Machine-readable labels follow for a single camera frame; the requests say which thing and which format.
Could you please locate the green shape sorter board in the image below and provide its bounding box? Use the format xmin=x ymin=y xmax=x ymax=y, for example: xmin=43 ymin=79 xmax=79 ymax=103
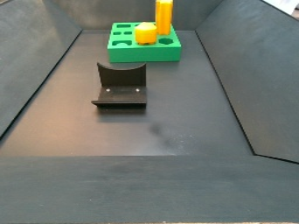
xmin=106 ymin=22 xmax=181 ymax=63

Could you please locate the black curved holder stand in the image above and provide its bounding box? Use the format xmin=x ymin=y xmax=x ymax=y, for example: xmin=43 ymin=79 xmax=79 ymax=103
xmin=90 ymin=63 xmax=146 ymax=107

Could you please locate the yellow round peg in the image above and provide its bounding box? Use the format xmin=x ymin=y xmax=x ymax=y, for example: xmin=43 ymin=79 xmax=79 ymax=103
xmin=134 ymin=22 xmax=156 ymax=45

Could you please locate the tall yellow block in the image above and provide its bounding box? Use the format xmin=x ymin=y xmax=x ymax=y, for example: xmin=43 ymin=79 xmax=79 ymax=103
xmin=154 ymin=0 xmax=173 ymax=35

